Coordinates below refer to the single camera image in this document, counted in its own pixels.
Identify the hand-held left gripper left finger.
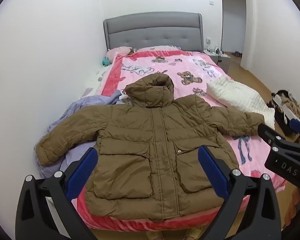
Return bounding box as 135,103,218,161
15,147,99,240

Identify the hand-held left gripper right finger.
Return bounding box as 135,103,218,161
197,145,283,240

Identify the brown puffer jacket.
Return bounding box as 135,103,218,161
36,74,265,222

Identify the black bag with clothes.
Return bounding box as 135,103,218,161
267,89,300,135

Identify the white quilted garment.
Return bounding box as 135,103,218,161
206,76,275,130

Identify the lavender knit garment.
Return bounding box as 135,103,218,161
48,90,127,134

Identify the grey nightstand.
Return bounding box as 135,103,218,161
204,51,232,74

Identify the white heart print bedsheet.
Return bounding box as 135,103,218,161
81,65,113,98

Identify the pink printed blanket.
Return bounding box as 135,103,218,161
76,49,287,233

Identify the pink plush pillow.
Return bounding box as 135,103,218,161
106,46,132,61

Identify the grey padded headboard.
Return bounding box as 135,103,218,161
103,12,204,53

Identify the white door frame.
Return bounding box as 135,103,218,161
220,0,253,68

